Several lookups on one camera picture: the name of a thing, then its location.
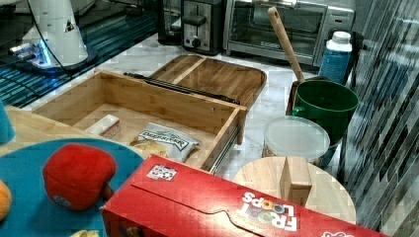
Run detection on clear jar with white lid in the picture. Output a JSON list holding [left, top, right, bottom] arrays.
[[262, 116, 330, 164]]

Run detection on wooden spoon handle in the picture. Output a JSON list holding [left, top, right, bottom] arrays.
[[267, 7, 304, 83]]

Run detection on white snack chip bag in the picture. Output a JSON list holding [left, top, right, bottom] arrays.
[[129, 122, 202, 162]]

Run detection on silver toaster oven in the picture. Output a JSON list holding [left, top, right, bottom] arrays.
[[222, 0, 356, 67]]

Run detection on wooden cutting board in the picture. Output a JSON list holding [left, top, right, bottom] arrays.
[[151, 54, 267, 108]]

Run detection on green plastic pitcher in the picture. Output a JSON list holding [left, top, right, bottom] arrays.
[[292, 80, 359, 146]]

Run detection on red Froot Loops cereal box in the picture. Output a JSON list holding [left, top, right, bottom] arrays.
[[102, 155, 388, 237]]

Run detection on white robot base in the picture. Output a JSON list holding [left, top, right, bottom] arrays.
[[9, 0, 97, 72]]

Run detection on teal round plate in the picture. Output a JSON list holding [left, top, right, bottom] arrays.
[[0, 138, 143, 237]]

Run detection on blue bottle with white cap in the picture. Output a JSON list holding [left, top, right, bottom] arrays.
[[318, 31, 353, 84]]

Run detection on orange plush fruit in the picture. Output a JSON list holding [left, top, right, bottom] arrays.
[[0, 181, 12, 220]]

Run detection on silver two-slot toaster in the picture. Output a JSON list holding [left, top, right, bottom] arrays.
[[181, 0, 223, 55]]

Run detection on round wooden lid with knob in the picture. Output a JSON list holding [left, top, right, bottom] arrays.
[[233, 156, 356, 223]]

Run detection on bamboo drawer cabinet top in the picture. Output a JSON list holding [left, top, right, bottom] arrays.
[[0, 106, 111, 156]]

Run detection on red plush apple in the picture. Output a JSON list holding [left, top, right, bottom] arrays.
[[42, 143, 117, 211]]

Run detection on yellow plush banana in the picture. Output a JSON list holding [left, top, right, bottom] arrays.
[[70, 230, 100, 237]]

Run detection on bamboo drawer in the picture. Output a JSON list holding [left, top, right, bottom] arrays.
[[33, 70, 246, 173]]

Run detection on small white red box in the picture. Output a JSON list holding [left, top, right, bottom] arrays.
[[86, 115, 121, 138]]

